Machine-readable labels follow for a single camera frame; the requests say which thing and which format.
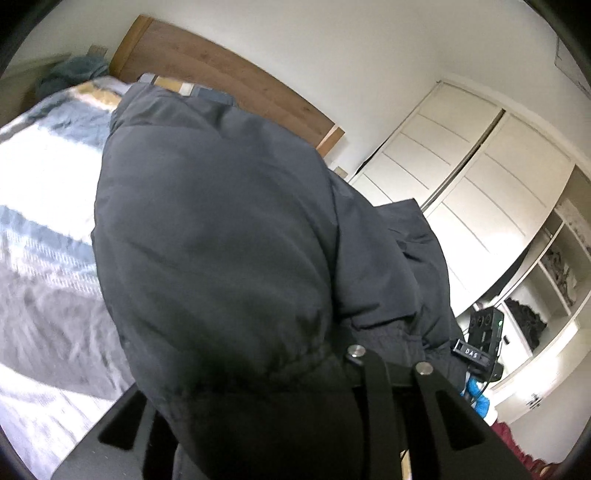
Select person's right hand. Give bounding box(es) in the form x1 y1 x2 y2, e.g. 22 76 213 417
459 376 494 420

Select grey crumpled clothes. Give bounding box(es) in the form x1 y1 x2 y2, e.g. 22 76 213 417
541 244 583 306

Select white open shelf unit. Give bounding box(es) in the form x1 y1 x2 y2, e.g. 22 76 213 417
471 165 591 422

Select black puffer jacket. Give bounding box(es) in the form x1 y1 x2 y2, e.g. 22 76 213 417
91 82 468 480

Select dark folded clothes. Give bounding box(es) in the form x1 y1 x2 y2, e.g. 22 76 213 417
505 298 549 350

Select person's right forearm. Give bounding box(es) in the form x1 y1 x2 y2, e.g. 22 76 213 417
489 412 571 480

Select white wardrobe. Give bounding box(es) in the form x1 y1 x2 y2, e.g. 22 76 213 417
347 80 576 315

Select blue-grey cloth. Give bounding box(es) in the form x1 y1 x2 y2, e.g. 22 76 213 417
36 54 110 99

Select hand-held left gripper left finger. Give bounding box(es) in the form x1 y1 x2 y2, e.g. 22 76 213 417
52 383 182 480

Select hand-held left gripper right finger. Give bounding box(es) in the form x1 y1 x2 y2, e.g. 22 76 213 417
345 344 535 480

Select striped pillow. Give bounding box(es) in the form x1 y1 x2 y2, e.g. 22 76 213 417
137 71 232 108

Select striped bed duvet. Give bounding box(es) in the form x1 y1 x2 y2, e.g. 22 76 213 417
0 76 141 477

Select wooden headboard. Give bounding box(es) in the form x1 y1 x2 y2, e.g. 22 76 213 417
110 15 346 158

